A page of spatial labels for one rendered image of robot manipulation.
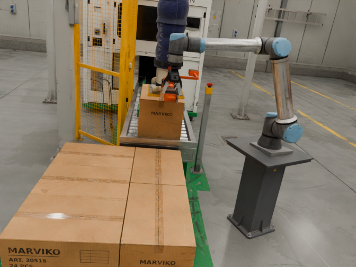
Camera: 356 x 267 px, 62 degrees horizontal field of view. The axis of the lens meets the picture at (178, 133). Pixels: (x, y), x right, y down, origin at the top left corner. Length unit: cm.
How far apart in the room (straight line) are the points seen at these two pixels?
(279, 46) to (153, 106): 119
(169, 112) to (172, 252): 138
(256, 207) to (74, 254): 147
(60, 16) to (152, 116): 136
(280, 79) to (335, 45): 1171
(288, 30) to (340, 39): 223
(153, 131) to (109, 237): 131
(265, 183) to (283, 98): 72
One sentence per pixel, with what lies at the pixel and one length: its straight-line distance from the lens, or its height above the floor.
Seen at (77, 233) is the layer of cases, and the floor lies 54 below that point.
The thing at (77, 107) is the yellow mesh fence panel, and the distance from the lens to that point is 399.
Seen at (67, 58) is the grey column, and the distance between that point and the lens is 334.
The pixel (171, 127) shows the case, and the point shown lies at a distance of 274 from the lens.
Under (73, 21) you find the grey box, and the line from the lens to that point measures 324.
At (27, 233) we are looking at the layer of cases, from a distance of 178.
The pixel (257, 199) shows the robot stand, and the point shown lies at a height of 36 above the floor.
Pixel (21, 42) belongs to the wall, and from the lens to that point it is 1177.
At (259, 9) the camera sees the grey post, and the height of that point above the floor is 191.
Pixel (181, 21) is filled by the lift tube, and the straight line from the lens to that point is 234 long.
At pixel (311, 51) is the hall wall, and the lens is 1331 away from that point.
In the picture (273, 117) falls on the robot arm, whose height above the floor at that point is 102.
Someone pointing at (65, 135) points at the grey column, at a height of 28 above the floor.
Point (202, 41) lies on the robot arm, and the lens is 187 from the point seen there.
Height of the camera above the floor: 165
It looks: 21 degrees down
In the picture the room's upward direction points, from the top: 7 degrees clockwise
